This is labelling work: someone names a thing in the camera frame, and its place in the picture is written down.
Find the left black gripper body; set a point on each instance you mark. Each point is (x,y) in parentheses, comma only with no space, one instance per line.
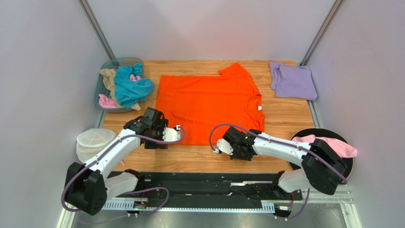
(158,130)

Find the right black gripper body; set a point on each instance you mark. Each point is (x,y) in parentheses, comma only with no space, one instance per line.
(238,154)

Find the orange t shirt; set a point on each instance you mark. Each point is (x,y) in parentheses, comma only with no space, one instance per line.
(199,103)

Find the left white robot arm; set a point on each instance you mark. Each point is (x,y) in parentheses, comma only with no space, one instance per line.
(89,186)

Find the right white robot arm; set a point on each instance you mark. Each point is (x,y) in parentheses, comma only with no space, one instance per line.
(319,166)

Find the teal t shirt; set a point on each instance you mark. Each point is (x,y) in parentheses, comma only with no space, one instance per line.
(131,87)

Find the pink garment in basket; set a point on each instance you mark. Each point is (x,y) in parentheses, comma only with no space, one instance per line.
(108,103)

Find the white mesh bag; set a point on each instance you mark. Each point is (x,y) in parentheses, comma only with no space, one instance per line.
(93,141)

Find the beige t shirt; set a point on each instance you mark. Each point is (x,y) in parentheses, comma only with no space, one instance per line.
(108,80)

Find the round black tray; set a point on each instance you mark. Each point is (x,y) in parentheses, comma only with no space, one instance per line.
(321,132)

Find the grey plastic laundry basket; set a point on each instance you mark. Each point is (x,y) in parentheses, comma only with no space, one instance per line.
(100,88)

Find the folded lavender t shirt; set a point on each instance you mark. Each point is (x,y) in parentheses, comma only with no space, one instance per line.
(292,81)

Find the pink t shirt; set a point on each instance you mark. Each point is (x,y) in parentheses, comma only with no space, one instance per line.
(343,149)

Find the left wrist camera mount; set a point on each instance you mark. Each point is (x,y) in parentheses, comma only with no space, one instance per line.
(172,135)

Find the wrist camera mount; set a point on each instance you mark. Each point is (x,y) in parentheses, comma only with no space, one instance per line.
(222,146)
(172,135)

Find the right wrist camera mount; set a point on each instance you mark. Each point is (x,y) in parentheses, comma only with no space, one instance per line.
(222,146)

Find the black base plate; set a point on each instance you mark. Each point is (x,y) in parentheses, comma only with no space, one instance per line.
(204,190)

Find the aluminium frame rail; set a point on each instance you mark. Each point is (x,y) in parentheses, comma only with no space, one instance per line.
(316,210)

